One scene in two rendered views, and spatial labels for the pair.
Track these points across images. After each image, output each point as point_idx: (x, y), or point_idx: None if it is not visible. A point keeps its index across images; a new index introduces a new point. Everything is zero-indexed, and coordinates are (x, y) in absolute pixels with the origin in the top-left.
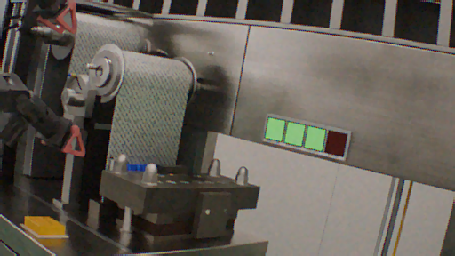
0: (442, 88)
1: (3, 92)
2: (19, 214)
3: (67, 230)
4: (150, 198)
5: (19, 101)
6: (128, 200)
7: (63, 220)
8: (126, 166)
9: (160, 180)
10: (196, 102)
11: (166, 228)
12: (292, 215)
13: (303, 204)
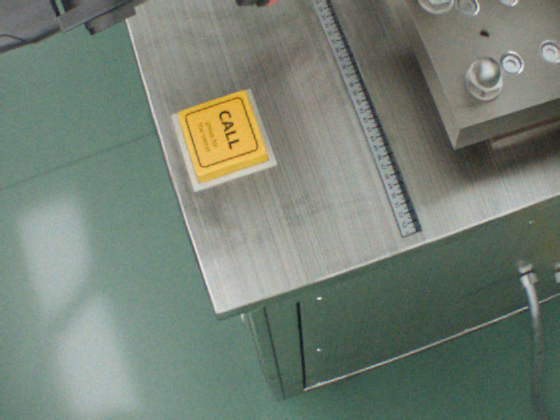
0: None
1: (43, 39)
2: (187, 40)
3: (288, 116)
4: (474, 132)
5: (95, 33)
6: (435, 94)
7: (300, 46)
8: (449, 1)
9: (527, 42)
10: None
11: (527, 125)
12: None
13: None
